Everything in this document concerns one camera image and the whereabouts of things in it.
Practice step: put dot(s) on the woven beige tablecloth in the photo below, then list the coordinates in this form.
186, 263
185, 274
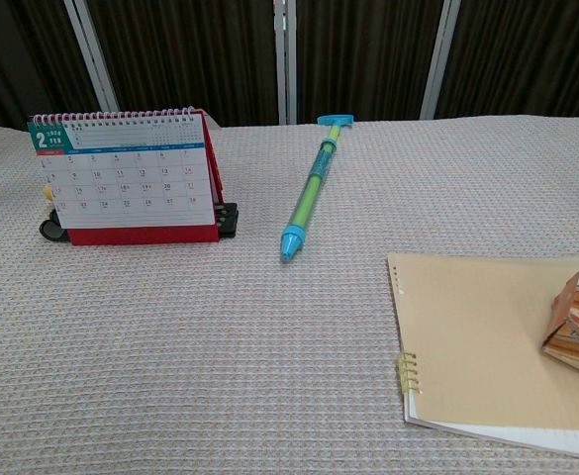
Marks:
195, 346

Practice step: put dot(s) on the blue green toy water pump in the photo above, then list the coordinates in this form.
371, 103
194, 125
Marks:
309, 190

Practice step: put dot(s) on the white screen frame post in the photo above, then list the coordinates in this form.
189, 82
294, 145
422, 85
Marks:
284, 59
440, 59
91, 54

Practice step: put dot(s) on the black rounded plastic piece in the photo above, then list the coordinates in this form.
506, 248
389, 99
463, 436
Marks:
50, 231

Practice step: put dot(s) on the orange white carton box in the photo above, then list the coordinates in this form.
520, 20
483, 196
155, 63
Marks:
578, 326

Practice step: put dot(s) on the black ribbed plastic block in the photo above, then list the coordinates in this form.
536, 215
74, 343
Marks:
228, 220

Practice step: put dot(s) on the beige spiral notebook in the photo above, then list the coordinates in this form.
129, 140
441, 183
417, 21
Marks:
472, 341

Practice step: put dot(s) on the yellow capped small bottle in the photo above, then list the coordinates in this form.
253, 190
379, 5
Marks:
47, 191

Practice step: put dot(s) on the red desk calendar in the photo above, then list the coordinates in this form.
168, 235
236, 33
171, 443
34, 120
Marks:
135, 178

